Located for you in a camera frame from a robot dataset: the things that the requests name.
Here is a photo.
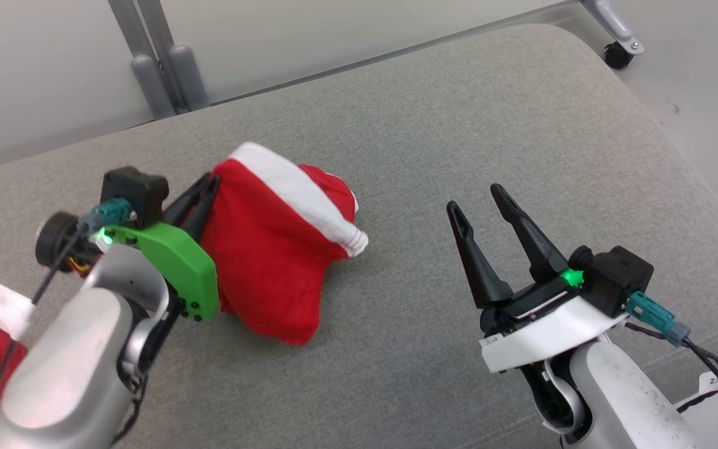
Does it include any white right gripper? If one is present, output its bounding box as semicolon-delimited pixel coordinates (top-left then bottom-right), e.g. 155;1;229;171
446;184;628;374

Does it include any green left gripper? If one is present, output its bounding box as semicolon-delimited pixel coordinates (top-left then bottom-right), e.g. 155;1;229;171
98;173;221;322

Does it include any red shorts white waistband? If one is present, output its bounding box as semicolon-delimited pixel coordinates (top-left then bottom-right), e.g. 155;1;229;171
199;142;369;347

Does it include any grey leg with caster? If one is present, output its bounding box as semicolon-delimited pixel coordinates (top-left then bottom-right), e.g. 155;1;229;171
580;0;645;69

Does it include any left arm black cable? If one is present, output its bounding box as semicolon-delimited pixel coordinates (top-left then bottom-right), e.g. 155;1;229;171
32;200;132;304

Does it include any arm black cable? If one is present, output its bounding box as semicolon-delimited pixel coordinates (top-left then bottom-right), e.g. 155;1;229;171
32;200;132;304
626;292;718;449

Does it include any grey double partition post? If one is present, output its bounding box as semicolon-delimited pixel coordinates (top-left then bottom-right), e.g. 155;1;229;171
108;0;210;119

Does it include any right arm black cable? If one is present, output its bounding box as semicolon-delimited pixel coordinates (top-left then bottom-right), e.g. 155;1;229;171
626;292;718;449

